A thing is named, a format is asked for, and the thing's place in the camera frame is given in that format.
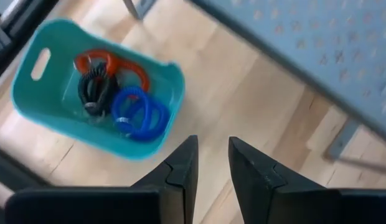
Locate red coil wrist keychain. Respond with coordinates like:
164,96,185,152
110,57,151,93
73,49,121,77

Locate grey perforated metal shelf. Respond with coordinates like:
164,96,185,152
123,0,386,175

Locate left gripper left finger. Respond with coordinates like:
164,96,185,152
4,134,199,224

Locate black coil wrist keychain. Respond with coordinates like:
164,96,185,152
77,62,120,118

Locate green plastic bin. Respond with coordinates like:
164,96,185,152
11,18,186,161

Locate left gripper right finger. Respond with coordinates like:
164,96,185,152
228,136,386,224

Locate blue coil wrist keychain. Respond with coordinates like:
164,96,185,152
127,98,171,143
111,86,154,135

